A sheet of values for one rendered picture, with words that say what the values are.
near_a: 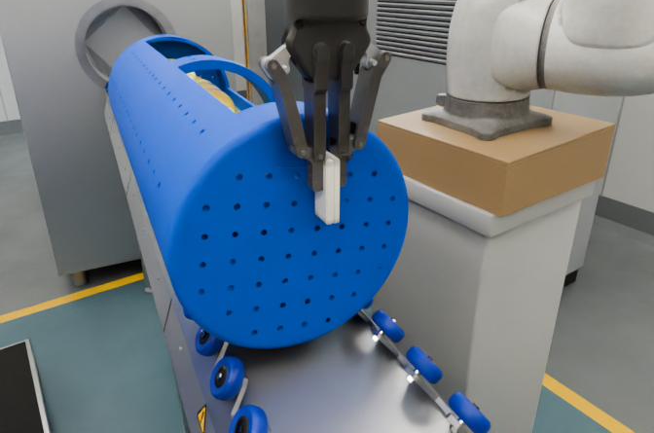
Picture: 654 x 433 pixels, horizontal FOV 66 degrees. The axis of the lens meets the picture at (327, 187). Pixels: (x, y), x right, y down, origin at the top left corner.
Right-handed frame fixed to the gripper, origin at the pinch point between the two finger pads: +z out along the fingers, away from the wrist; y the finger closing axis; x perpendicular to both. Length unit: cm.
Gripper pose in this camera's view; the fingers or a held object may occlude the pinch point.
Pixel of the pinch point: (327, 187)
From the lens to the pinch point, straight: 51.5
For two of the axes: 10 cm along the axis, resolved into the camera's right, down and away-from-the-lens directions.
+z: 0.0, 9.2, 3.8
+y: 9.0, -1.7, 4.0
